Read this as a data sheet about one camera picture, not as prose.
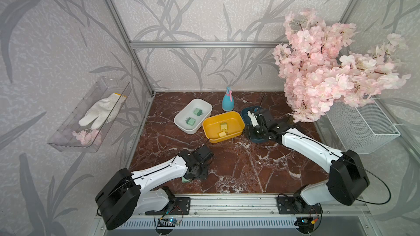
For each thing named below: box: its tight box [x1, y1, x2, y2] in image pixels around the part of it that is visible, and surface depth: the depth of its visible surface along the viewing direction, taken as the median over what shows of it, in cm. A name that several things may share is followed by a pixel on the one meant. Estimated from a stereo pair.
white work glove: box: [78, 92, 127, 130], surface depth 68 cm
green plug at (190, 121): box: [184, 117, 196, 126], surface depth 104 cm
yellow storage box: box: [202, 110, 245, 144], surface depth 101 cm
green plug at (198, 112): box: [193, 108, 204, 117], surface depth 110 cm
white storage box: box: [173, 98, 213, 135], surface depth 107 cm
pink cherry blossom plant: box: [272, 8, 412, 123], surface depth 57 cm
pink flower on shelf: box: [72, 128, 103, 146], surface depth 60 cm
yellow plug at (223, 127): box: [220, 122, 228, 132], surface depth 101 cm
